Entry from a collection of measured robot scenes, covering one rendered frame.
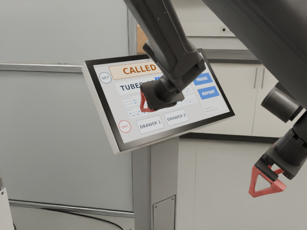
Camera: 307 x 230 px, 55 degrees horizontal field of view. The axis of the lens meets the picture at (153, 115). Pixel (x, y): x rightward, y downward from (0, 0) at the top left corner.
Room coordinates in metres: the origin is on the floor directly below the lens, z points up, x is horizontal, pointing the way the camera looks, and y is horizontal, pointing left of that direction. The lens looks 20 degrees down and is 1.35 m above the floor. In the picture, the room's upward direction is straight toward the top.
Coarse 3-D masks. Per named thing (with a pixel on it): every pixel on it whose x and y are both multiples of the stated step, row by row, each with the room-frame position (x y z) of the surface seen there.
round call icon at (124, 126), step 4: (120, 120) 0.83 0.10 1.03; (124, 120) 0.84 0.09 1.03; (128, 120) 0.84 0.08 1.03; (120, 124) 0.82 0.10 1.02; (124, 124) 0.83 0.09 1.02; (128, 124) 0.83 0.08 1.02; (120, 128) 0.81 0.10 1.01; (124, 128) 0.82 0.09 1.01; (128, 128) 0.82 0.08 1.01; (124, 132) 0.81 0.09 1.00; (128, 132) 0.81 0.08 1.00
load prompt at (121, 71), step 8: (128, 64) 0.99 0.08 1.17; (136, 64) 1.01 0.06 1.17; (144, 64) 1.02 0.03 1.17; (152, 64) 1.04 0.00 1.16; (112, 72) 0.94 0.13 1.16; (120, 72) 0.95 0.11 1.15; (128, 72) 0.97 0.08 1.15; (136, 72) 0.98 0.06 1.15; (144, 72) 1.00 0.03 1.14; (152, 72) 1.02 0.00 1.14; (160, 72) 1.03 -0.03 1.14
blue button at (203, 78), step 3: (201, 75) 1.12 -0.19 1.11; (204, 75) 1.13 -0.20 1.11; (207, 75) 1.14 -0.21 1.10; (198, 78) 1.10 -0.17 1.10; (201, 78) 1.11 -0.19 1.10; (204, 78) 1.12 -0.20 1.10; (207, 78) 1.13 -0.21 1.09; (210, 78) 1.13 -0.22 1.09; (195, 81) 1.09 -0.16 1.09; (198, 81) 1.09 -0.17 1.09; (201, 81) 1.10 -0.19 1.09; (204, 81) 1.11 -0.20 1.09; (207, 81) 1.12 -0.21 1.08; (210, 81) 1.12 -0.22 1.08; (195, 84) 1.08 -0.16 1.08; (198, 84) 1.08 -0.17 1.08
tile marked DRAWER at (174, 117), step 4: (168, 112) 0.93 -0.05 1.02; (172, 112) 0.94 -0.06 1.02; (176, 112) 0.95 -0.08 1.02; (180, 112) 0.96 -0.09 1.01; (184, 112) 0.96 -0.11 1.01; (164, 116) 0.91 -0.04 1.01; (168, 116) 0.92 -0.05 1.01; (172, 116) 0.93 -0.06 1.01; (176, 116) 0.94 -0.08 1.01; (180, 116) 0.94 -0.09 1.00; (184, 116) 0.95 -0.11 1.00; (168, 120) 0.91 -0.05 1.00; (172, 120) 0.92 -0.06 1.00; (176, 120) 0.92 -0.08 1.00; (180, 120) 0.93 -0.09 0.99; (184, 120) 0.94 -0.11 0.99; (188, 120) 0.95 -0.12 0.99; (168, 124) 0.90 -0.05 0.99; (172, 124) 0.91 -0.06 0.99; (176, 124) 0.91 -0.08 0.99
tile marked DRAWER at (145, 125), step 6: (138, 120) 0.86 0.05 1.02; (144, 120) 0.87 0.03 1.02; (150, 120) 0.88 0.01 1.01; (156, 120) 0.89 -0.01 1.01; (138, 126) 0.84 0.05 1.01; (144, 126) 0.85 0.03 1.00; (150, 126) 0.86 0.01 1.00; (156, 126) 0.87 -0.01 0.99; (162, 126) 0.88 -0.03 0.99; (144, 132) 0.84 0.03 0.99
